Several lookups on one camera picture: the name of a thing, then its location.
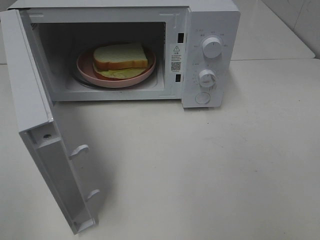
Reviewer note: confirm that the toast sandwich with lettuce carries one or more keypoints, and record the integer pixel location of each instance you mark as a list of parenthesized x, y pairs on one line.
[(120, 61)]

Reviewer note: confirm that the white adjacent table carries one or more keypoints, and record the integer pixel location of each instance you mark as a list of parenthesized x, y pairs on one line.
[(262, 35)]

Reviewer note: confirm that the white upper microwave knob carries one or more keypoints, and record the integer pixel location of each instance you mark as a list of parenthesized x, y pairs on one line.
[(212, 47)]

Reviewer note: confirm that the white microwave knob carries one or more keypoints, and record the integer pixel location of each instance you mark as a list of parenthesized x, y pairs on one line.
[(212, 47), (207, 78)]

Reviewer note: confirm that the pink round plate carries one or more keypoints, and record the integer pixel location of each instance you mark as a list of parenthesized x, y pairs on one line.
[(85, 66)]

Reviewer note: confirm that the white microwave door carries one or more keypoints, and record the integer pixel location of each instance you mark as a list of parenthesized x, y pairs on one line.
[(37, 125)]

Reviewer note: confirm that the white microwave oven body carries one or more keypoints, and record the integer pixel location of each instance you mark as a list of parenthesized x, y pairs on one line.
[(173, 29)]

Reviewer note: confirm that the white lower microwave knob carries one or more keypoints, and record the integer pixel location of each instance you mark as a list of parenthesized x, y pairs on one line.
[(207, 78)]

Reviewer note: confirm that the round white door release button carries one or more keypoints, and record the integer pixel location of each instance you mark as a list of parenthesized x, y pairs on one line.
[(203, 98)]

